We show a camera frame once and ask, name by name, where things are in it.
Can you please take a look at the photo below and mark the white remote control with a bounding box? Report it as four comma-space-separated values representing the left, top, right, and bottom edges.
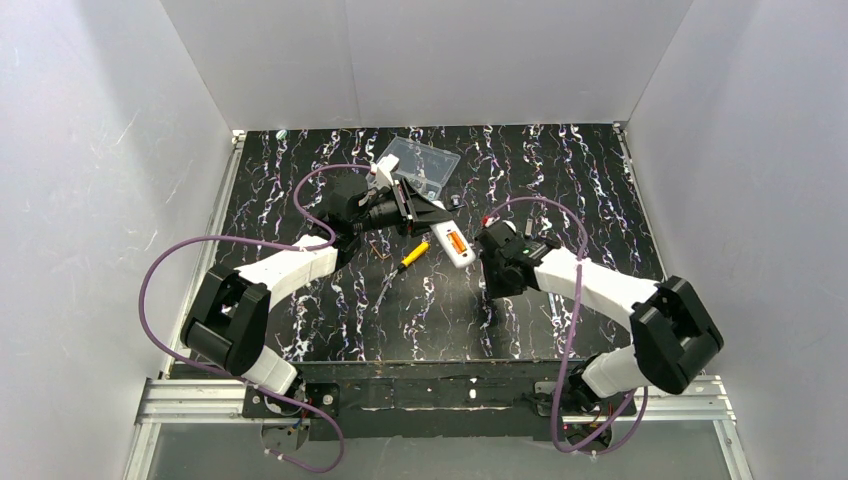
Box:
430, 220, 477, 269

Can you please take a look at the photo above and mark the orange battery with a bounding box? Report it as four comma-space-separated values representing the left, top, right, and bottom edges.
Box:
448, 231, 468, 257
447, 231, 466, 254

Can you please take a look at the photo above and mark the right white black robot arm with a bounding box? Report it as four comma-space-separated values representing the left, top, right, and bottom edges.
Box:
475, 221, 724, 403

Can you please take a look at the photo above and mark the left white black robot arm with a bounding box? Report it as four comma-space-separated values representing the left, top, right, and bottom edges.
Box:
180, 173, 453, 394

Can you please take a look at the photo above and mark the clear plastic parts organizer box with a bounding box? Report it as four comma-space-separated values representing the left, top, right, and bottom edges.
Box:
380, 137, 460, 200

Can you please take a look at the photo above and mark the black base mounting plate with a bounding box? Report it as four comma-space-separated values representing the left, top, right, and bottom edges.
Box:
241, 359, 639, 444

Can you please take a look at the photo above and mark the yellow handled screwdriver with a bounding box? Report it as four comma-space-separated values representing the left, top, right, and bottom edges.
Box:
373, 241, 430, 312

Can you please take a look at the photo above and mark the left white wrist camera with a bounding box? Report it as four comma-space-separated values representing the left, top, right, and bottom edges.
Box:
367, 154, 400, 189

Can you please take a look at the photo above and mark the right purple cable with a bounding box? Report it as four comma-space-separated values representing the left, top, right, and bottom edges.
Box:
482, 196, 651, 456

